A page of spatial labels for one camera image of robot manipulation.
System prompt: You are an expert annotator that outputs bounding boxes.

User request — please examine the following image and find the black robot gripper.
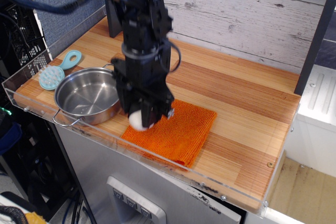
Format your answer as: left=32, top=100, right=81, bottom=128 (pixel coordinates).
left=111, top=45, right=174, bottom=129

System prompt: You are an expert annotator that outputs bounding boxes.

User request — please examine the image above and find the white plush egg black band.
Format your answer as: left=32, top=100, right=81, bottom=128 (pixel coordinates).
left=129, top=110, right=148, bottom=132

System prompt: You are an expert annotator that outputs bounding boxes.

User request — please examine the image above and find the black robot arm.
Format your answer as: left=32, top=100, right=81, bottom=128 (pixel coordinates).
left=111, top=0, right=174, bottom=131

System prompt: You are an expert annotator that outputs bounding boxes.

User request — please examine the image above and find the silver metal pot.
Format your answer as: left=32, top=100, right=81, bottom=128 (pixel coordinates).
left=52, top=63, right=121, bottom=127

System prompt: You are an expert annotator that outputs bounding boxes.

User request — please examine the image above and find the orange folded towel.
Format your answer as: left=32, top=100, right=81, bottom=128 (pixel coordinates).
left=121, top=100, right=217, bottom=168

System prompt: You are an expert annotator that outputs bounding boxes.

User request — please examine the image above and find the clear acrylic table guard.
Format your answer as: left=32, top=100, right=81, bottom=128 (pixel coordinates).
left=1, top=48, right=301, bottom=218

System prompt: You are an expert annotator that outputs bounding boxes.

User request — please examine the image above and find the stainless steel dispenser cabinet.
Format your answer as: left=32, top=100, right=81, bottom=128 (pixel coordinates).
left=56, top=126, right=246, bottom=223

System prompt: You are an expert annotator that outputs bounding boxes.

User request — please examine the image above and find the light blue scrub brush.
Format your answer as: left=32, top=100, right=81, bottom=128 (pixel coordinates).
left=39, top=50, right=82, bottom=91

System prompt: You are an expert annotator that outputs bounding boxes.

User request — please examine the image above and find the black plastic crate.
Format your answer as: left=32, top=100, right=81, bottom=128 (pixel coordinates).
left=1, top=0, right=46, bottom=77

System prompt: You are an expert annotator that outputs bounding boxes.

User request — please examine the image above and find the yellow object bottom left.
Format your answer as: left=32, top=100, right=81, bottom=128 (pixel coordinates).
left=25, top=212, right=47, bottom=224

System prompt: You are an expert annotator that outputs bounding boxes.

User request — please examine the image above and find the white side cabinet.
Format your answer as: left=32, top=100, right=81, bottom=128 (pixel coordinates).
left=284, top=65, right=335, bottom=177

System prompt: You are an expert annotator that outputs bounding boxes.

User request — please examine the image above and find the dark grey right post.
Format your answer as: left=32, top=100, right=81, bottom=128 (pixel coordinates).
left=294, top=0, right=335, bottom=95

